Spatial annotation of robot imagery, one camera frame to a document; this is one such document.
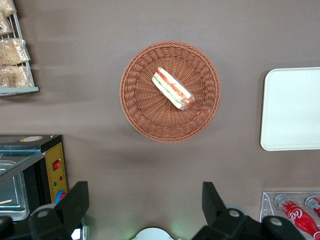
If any black food warmer yellow panel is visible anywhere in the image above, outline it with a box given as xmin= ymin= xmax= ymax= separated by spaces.
xmin=0 ymin=134 xmax=88 ymax=240

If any clear acrylic bottle rack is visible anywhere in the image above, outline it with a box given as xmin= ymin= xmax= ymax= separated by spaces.
xmin=259 ymin=191 xmax=320 ymax=240

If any cream plastic tray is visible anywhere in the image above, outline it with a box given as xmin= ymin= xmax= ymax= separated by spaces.
xmin=259 ymin=66 xmax=320 ymax=152

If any tray of packaged snacks right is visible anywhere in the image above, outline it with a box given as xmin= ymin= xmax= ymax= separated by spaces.
xmin=0 ymin=11 xmax=40 ymax=98

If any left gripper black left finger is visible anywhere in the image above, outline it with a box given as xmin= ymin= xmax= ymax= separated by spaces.
xmin=0 ymin=181 xmax=90 ymax=240

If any brown round wicker basket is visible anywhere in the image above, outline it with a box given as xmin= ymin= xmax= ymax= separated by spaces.
xmin=119 ymin=40 xmax=222 ymax=143

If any red cola bottle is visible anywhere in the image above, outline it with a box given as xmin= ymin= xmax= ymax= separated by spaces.
xmin=304 ymin=195 xmax=320 ymax=219
xmin=273 ymin=193 xmax=320 ymax=240

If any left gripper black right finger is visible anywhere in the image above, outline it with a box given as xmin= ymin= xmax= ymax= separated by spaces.
xmin=192 ymin=181 xmax=307 ymax=240

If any triangle sandwich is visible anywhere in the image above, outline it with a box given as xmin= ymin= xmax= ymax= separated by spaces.
xmin=151 ymin=66 xmax=196 ymax=112

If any steel food pan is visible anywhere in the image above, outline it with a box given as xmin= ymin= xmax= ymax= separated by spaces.
xmin=0 ymin=159 xmax=30 ymax=222

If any glass warmer cover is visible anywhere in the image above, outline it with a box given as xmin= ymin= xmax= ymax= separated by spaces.
xmin=0 ymin=146 xmax=46 ymax=186

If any clear bag of puffed snacks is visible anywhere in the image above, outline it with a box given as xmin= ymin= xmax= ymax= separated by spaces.
xmin=0 ymin=64 xmax=33 ymax=88
xmin=0 ymin=37 xmax=32 ymax=66
xmin=0 ymin=0 xmax=17 ymax=16
xmin=0 ymin=11 xmax=15 ymax=35

